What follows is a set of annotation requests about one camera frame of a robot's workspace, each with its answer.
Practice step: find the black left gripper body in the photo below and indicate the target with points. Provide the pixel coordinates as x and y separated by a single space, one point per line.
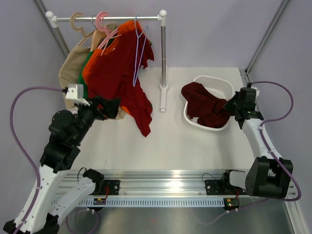
87 115

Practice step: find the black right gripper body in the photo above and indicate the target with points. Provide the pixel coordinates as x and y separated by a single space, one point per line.
239 107

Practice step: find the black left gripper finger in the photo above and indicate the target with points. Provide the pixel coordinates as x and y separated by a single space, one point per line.
108 112
108 104

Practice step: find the dark maroon t shirt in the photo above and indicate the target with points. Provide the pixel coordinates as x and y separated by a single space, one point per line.
208 109

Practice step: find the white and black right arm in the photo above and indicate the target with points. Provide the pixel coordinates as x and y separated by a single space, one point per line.
270 174

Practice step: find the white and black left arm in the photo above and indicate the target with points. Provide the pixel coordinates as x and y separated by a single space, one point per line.
67 130

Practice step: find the red t shirt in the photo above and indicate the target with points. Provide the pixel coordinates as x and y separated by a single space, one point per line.
122 73

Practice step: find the beige t shirt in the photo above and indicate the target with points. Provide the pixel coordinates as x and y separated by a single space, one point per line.
73 66

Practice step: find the orange t shirt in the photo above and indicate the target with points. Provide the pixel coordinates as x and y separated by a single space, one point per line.
111 75

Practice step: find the pink plastic hanger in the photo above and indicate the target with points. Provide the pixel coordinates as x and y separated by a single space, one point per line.
103 34

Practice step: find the beige plastic hanger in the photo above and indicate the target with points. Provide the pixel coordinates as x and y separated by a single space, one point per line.
85 36

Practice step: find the white perforated plastic basket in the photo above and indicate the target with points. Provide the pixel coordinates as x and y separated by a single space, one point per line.
219 88

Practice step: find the white and chrome clothes rack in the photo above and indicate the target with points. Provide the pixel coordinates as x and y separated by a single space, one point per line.
162 18

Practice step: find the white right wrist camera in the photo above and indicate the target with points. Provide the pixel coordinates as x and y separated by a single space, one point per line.
250 85

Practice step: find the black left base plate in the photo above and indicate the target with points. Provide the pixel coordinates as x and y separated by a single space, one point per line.
110 188

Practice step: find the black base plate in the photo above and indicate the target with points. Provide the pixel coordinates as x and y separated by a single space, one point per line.
231 194
110 188

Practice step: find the aluminium table edge rail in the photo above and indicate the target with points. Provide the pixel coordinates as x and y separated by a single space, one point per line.
171 183

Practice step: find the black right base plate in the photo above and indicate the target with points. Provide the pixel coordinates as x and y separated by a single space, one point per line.
231 194

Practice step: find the left aluminium frame post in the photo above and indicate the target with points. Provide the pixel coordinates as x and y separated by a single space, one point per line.
57 35

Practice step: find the aluminium corner frame post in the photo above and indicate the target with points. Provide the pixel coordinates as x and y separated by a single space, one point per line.
269 31

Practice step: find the white slotted cable duct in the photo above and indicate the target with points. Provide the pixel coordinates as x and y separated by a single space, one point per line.
169 202

